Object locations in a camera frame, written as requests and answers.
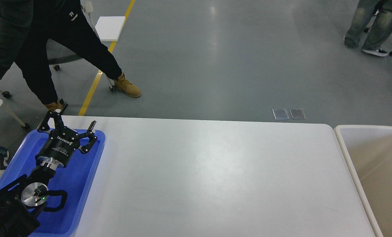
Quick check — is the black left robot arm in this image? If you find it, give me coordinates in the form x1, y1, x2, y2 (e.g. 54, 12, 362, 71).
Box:
0, 112, 105, 237

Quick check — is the beige plastic bin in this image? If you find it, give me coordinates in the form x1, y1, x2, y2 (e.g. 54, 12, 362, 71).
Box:
334, 125, 392, 237

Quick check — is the person in jeans background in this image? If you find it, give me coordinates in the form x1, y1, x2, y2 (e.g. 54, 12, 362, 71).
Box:
343, 0, 392, 57

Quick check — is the right metal floor plate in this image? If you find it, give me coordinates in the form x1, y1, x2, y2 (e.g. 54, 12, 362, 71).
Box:
289, 108, 307, 120

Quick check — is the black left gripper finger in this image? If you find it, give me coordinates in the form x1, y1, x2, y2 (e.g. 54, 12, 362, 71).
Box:
37, 111, 66, 134
76, 121, 97, 154

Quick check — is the metal floor plate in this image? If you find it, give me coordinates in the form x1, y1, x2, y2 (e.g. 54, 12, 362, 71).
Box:
272, 108, 289, 120
289, 108, 307, 120

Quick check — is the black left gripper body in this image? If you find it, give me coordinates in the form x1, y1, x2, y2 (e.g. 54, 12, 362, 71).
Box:
36, 128, 80, 168

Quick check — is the white foam board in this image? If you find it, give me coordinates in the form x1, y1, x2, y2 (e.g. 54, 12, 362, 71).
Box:
95, 16, 126, 42

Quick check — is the person in dark green sweater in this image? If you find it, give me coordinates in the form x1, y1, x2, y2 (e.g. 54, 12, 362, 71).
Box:
0, 0, 142, 112

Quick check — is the left metal floor plate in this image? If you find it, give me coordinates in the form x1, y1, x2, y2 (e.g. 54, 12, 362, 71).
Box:
272, 108, 289, 120

